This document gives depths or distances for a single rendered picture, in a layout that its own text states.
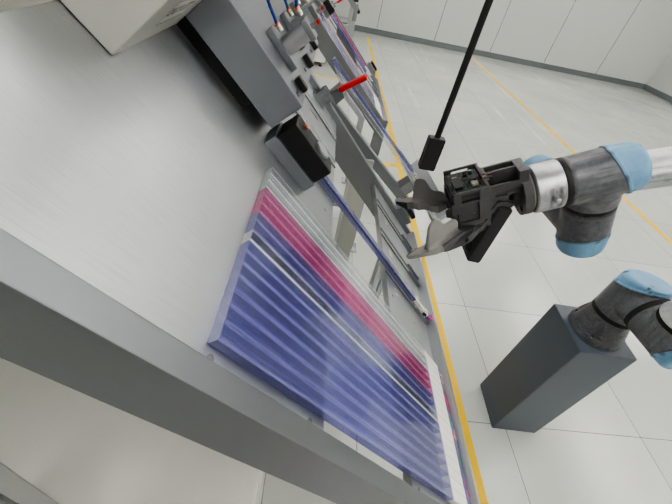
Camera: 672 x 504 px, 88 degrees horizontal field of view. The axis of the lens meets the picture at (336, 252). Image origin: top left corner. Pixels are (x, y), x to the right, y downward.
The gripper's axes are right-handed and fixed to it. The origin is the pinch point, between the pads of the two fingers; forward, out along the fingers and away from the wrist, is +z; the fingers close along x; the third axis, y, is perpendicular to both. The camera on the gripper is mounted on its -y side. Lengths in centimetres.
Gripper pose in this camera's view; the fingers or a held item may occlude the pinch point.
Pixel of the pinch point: (400, 230)
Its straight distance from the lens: 60.8
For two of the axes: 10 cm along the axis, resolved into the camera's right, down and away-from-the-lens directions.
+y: -3.1, -7.1, -6.3
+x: -0.2, 6.7, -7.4
